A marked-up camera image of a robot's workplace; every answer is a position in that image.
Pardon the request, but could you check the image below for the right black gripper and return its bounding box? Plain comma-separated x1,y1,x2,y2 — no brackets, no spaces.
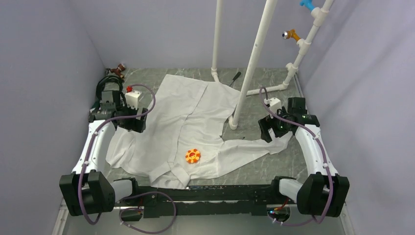
258,107,291,143

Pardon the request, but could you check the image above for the white button shirt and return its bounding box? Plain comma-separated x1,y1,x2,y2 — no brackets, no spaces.
106,74,292,189

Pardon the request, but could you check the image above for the orange yellow flower brooch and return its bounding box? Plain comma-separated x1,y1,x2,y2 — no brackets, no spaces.
185,149,201,164

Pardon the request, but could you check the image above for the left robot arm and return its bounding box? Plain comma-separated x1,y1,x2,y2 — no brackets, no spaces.
59,88,148,216

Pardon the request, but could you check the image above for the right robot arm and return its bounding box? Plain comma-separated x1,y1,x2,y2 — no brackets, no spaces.
258,97,350,218

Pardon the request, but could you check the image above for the brown toy figure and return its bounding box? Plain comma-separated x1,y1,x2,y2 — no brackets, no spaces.
109,63,126,79

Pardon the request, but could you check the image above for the orange hook on rack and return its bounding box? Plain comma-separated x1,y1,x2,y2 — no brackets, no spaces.
282,29,301,42

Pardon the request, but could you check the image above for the white pvc pipe rack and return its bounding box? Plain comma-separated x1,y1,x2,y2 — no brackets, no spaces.
210,0,335,131

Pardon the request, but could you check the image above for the blue hook on rack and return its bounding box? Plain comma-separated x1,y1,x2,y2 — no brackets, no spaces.
300,0,316,12

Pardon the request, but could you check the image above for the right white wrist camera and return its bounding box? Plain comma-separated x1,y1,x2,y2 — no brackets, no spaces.
264,97,282,114

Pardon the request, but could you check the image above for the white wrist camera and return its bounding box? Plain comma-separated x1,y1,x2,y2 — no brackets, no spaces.
264,97,282,114
125,86,142,110

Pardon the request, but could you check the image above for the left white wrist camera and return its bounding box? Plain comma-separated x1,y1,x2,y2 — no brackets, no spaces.
125,86,142,110

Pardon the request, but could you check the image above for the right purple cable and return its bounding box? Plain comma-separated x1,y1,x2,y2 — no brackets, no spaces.
258,86,334,227

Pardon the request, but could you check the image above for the purple cable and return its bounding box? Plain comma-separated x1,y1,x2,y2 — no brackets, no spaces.
258,86,334,227
77,84,177,235

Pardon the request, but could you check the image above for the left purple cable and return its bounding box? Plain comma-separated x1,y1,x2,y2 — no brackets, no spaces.
77,84,177,235

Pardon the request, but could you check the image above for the black handled screwdriver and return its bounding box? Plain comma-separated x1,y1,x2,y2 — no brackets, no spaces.
229,71,241,87

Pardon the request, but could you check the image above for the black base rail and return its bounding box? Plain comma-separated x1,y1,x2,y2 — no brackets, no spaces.
115,183,292,218

